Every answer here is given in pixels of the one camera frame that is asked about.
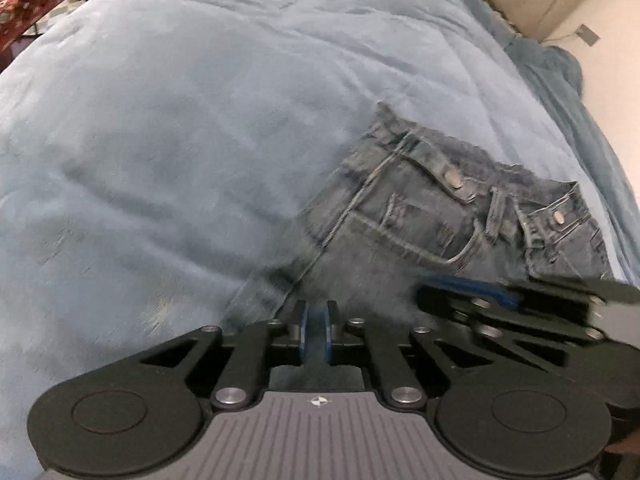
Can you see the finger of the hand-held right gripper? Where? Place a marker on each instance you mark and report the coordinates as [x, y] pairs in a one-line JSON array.
[[540, 322], [475, 290]]

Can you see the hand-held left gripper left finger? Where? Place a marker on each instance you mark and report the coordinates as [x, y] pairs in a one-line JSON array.
[[304, 332]]

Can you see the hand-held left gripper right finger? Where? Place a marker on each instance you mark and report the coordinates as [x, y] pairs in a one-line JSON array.
[[329, 332]]

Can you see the blue denim shorts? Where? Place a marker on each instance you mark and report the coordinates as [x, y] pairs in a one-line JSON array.
[[400, 220]]

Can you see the blue fleece blanket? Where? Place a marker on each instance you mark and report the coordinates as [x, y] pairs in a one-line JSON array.
[[175, 135]]

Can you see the dark patterned pillow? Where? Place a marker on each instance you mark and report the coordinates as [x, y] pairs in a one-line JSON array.
[[502, 12]]

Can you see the grey wall socket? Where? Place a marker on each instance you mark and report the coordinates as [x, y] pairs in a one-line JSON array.
[[587, 35]]

